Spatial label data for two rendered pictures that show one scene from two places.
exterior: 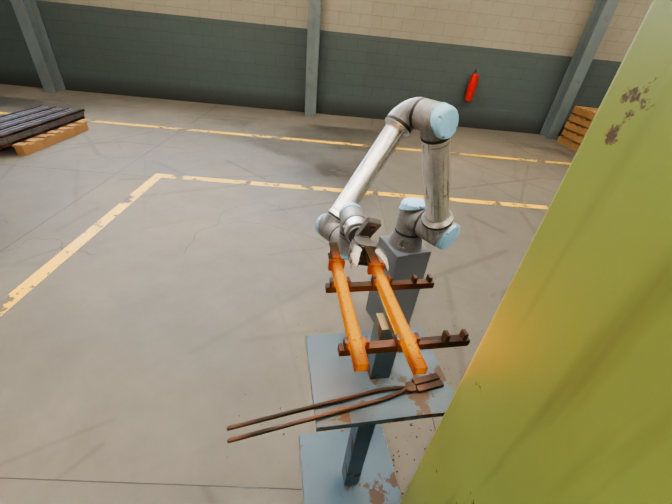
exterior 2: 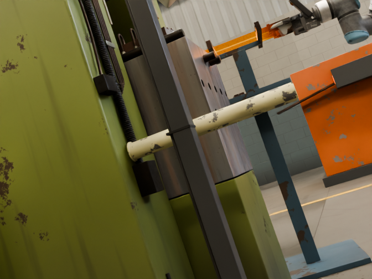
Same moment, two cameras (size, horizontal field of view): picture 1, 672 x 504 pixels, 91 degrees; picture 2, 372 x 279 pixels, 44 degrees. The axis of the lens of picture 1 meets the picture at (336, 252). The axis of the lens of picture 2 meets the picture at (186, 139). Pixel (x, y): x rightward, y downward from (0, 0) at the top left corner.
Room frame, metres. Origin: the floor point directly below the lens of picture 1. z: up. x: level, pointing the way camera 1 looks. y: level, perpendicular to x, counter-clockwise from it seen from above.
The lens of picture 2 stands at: (1.05, -2.14, 0.49)
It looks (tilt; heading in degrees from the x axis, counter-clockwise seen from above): 5 degrees up; 112
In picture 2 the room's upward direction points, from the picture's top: 19 degrees counter-clockwise
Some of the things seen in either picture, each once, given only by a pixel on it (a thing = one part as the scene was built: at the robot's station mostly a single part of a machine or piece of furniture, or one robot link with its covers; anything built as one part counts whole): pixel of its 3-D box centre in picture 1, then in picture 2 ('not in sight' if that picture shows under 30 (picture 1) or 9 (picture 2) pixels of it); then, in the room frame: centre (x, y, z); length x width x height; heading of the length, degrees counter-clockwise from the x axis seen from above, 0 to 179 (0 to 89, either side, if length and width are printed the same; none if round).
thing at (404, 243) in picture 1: (406, 236); not in sight; (1.61, -0.39, 0.65); 0.19 x 0.19 x 0.10
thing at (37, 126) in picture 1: (26, 129); not in sight; (4.23, 4.22, 0.12); 1.58 x 0.80 x 0.24; 3
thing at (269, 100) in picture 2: not in sight; (209, 122); (0.69, -1.07, 0.62); 0.44 x 0.05 x 0.05; 6
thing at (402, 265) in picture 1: (395, 283); not in sight; (1.61, -0.39, 0.30); 0.22 x 0.22 x 0.60; 23
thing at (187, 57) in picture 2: not in sight; (148, 137); (0.34, -0.70, 0.69); 0.56 x 0.38 x 0.45; 6
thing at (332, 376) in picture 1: (376, 371); (255, 99); (0.62, -0.16, 0.75); 0.40 x 0.30 x 0.02; 103
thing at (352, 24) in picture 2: (348, 242); (355, 27); (1.10, -0.04, 0.89); 0.12 x 0.09 x 0.12; 40
